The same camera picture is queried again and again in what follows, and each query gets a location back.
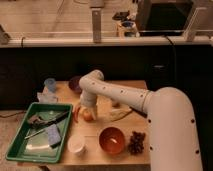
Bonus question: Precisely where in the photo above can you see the orange carrot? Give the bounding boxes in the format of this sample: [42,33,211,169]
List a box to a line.
[73,103,81,123]

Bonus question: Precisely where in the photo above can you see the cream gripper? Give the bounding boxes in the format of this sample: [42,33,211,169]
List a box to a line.
[81,104,97,120]

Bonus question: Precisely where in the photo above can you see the bunch of dark grapes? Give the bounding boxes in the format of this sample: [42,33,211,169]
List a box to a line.
[128,131,146,155]

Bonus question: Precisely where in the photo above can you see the banana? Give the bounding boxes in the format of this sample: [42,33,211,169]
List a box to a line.
[109,108,132,121]

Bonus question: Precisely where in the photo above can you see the blue plastic cup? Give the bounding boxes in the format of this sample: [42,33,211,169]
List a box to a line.
[44,78,56,92]

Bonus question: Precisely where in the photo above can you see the blue sponge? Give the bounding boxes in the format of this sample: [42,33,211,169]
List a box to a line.
[46,124,61,147]

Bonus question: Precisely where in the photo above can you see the white paper cup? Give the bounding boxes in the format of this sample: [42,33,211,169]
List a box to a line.
[67,135,85,155]

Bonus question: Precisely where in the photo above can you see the clear plastic wrapper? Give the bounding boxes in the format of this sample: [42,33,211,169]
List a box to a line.
[37,93,58,103]

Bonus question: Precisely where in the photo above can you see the green plastic tray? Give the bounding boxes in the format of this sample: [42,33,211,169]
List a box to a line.
[6,102,73,163]

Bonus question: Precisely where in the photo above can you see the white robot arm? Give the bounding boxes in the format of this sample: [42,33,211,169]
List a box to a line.
[79,70,203,171]

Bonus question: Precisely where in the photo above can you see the metal post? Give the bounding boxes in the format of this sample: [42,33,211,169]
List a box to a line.
[89,0,104,43]

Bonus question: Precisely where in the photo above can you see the small metal cup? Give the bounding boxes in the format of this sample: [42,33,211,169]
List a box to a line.
[111,99,120,108]

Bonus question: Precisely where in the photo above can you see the orange bowl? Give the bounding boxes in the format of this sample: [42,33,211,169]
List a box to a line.
[99,127,125,155]

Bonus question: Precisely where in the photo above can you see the purple bowl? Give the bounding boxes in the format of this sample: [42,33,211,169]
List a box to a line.
[68,76,82,94]

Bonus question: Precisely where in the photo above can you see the dark monitor box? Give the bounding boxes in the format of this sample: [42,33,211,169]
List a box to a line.
[135,0,193,35]

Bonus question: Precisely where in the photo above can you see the black utensil in tray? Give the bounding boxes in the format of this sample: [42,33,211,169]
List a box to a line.
[27,111,69,129]

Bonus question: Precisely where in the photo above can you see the yellow red apple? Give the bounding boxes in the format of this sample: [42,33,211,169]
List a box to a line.
[82,109,93,122]

